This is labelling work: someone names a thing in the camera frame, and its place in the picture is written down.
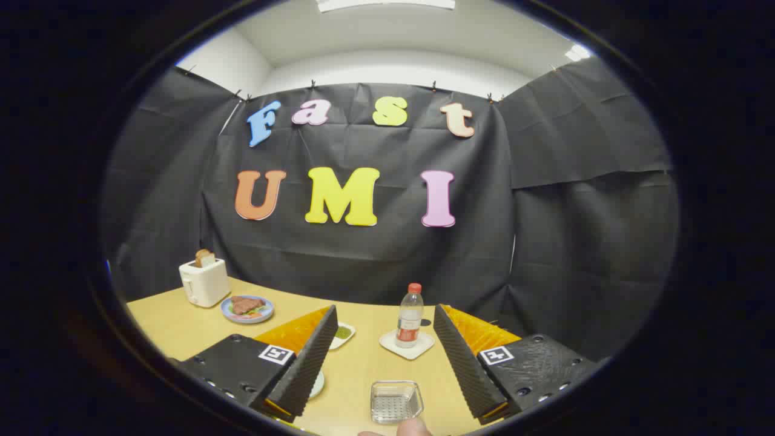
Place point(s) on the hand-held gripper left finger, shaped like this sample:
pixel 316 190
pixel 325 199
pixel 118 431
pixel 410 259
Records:
pixel 309 369

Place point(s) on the white divided bean dish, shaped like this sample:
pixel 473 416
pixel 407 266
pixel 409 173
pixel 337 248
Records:
pixel 343 333

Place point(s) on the cream white toaster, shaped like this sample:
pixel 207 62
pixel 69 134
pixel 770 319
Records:
pixel 206 284

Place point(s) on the black backdrop cloth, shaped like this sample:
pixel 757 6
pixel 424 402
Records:
pixel 375 260

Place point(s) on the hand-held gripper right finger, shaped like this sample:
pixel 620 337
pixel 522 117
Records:
pixel 463 369

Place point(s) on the brown steak piece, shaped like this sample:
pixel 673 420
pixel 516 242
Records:
pixel 245 304

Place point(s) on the white square coaster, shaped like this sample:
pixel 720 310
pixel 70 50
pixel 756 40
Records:
pixel 425 346

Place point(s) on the small ceiling light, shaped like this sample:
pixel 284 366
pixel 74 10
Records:
pixel 577 52

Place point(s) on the toasted bread slice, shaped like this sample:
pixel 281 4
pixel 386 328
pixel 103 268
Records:
pixel 204 258

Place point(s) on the long ceiling light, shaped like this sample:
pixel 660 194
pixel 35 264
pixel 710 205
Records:
pixel 384 3

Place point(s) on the clear red-capped water bottle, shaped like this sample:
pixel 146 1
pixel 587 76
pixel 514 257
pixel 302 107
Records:
pixel 410 318

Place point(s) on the large light green plate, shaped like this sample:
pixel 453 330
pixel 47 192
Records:
pixel 317 384

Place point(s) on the small blue plate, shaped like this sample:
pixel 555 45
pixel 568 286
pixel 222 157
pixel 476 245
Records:
pixel 265 315

